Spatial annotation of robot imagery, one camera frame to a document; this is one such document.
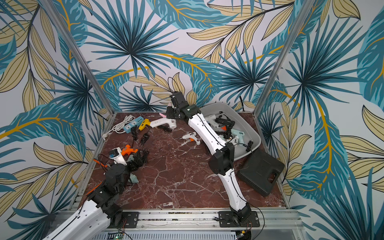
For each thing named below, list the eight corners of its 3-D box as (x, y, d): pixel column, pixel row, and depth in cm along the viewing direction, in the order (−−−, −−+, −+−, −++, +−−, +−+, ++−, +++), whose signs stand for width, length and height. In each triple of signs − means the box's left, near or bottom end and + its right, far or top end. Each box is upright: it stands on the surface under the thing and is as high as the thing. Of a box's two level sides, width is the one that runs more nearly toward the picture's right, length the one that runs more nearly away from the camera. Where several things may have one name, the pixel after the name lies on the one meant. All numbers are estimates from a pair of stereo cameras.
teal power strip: (122, 130, 109) (121, 128, 107) (140, 116, 117) (139, 114, 116) (127, 134, 107) (126, 132, 105) (145, 119, 115) (144, 118, 114)
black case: (234, 175, 90) (237, 171, 85) (253, 150, 101) (256, 145, 96) (264, 198, 82) (268, 195, 77) (281, 168, 93) (286, 164, 88)
